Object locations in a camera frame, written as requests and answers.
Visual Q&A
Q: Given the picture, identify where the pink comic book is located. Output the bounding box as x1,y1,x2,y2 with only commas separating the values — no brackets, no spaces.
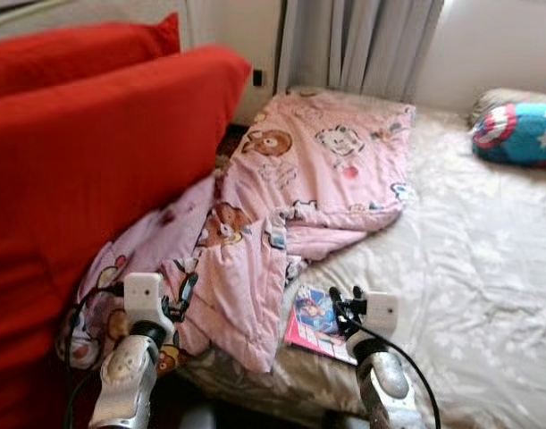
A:
283,284,358,366

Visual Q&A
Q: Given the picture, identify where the small red cushion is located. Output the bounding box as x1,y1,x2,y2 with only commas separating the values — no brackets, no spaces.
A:
0,12,181,99

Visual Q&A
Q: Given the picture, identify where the beige floral bed sheet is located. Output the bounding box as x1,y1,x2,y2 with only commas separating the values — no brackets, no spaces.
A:
179,85,546,429

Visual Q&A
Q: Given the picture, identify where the silver left robot leg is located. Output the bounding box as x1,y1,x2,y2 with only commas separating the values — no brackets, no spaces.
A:
179,402,220,429

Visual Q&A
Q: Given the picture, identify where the large red cushion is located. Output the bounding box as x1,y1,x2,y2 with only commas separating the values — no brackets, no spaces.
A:
0,45,253,429

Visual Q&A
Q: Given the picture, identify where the beige floral pillow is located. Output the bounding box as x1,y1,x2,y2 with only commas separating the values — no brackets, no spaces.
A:
469,87,546,126

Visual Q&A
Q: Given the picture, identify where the red white blue star bolster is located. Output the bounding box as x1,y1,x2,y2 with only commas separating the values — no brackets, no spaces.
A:
471,101,546,169

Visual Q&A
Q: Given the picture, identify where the grey curtain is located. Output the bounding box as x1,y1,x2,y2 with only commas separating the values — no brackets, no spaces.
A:
277,0,445,101

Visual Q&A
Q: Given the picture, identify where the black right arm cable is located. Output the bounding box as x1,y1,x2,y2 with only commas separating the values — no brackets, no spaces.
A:
344,317,443,429

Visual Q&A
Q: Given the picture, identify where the pink cartoon print blanket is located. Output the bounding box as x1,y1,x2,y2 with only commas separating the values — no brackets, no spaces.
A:
58,89,416,374

